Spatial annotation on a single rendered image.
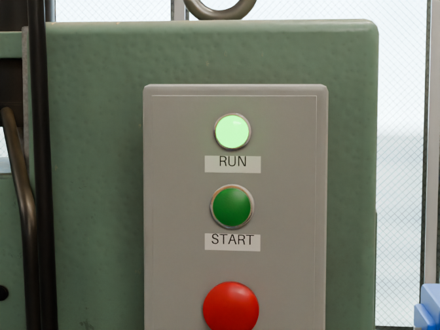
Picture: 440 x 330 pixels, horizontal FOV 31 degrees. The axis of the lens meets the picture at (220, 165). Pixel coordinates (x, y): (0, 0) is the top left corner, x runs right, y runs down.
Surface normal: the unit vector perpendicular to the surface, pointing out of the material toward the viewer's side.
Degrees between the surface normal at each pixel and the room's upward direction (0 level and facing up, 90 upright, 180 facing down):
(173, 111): 90
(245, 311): 89
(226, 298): 81
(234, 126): 86
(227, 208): 90
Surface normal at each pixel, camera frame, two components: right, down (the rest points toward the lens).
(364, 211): 0.13, 0.09
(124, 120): -0.13, 0.09
